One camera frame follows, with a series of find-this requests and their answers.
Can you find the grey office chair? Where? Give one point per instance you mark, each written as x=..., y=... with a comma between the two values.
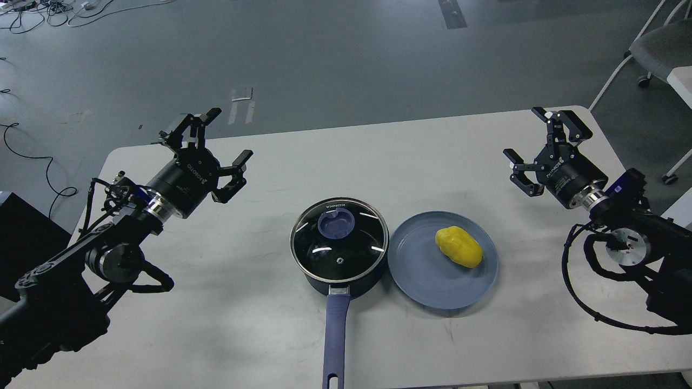
x=663, y=52

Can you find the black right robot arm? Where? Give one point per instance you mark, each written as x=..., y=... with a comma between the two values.
x=626, y=241

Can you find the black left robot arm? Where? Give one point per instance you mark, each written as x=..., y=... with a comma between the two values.
x=64, y=302

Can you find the glass lid with blue knob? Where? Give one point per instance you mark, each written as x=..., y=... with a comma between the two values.
x=339, y=239

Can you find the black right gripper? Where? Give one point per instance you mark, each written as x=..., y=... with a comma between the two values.
x=559, y=167

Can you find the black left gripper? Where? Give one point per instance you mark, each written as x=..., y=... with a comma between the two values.
x=193, y=174

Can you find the blue plate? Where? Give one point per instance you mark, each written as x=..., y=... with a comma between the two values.
x=427, y=276

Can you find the dark blue saucepan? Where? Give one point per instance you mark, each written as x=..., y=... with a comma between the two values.
x=338, y=296

